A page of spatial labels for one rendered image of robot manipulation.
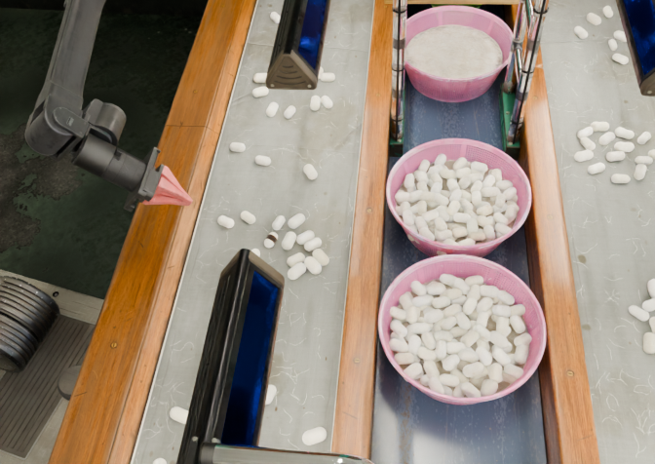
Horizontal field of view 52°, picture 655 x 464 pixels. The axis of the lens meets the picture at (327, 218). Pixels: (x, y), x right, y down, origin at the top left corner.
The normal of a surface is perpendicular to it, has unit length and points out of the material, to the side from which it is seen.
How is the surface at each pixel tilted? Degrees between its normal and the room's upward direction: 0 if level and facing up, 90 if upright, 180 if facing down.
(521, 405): 0
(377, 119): 0
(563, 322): 0
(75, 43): 46
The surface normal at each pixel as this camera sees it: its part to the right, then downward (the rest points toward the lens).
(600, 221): -0.07, -0.61
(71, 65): 0.67, -0.44
